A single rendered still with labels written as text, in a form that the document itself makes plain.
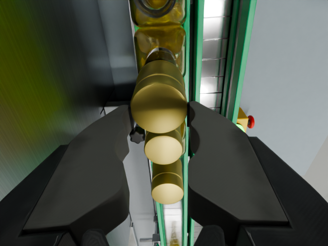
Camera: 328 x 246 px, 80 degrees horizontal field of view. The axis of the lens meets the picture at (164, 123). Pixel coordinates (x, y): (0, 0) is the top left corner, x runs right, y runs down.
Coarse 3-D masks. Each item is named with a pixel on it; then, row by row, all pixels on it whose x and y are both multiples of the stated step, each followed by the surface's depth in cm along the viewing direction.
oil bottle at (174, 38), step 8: (136, 32) 21; (144, 32) 20; (152, 32) 20; (160, 32) 20; (168, 32) 20; (176, 32) 20; (184, 32) 20; (136, 40) 20; (144, 40) 19; (152, 40) 19; (160, 40) 19; (168, 40) 19; (176, 40) 19; (184, 40) 20; (136, 48) 20; (144, 48) 19; (152, 48) 19; (168, 48) 19; (176, 48) 19; (184, 48) 20; (136, 56) 21; (144, 56) 20; (176, 56) 20; (184, 56) 21; (176, 64) 20; (184, 64) 21; (184, 72) 22
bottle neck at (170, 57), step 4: (156, 48) 19; (160, 48) 19; (164, 48) 19; (152, 52) 18; (156, 52) 17; (160, 52) 17; (164, 52) 17; (168, 52) 18; (148, 56) 18; (152, 56) 17; (156, 56) 16; (160, 56) 16; (164, 56) 16; (168, 56) 17; (172, 56) 18; (148, 60) 16; (152, 60) 16; (164, 60) 15; (168, 60) 16; (172, 60) 17; (144, 64) 16
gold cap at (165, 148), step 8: (176, 128) 18; (152, 136) 17; (160, 136) 16; (168, 136) 16; (176, 136) 17; (144, 144) 17; (152, 144) 17; (160, 144) 17; (168, 144) 17; (176, 144) 17; (144, 152) 17; (152, 152) 17; (160, 152) 17; (168, 152) 17; (176, 152) 17; (152, 160) 18; (160, 160) 18; (168, 160) 18; (176, 160) 18
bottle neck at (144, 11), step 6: (138, 0) 13; (144, 0) 14; (168, 0) 13; (174, 0) 13; (138, 6) 13; (144, 6) 13; (150, 6) 15; (162, 6) 14; (168, 6) 13; (144, 12) 13; (150, 12) 13; (156, 12) 13; (162, 12) 13; (168, 12) 13
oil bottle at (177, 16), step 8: (152, 0) 19; (160, 0) 19; (176, 0) 17; (184, 0) 18; (136, 8) 18; (176, 8) 18; (184, 8) 18; (136, 16) 18; (144, 16) 18; (168, 16) 18; (176, 16) 18; (184, 16) 19; (136, 24) 20; (144, 24) 19; (152, 24) 19; (160, 24) 19; (168, 24) 19; (176, 24) 19
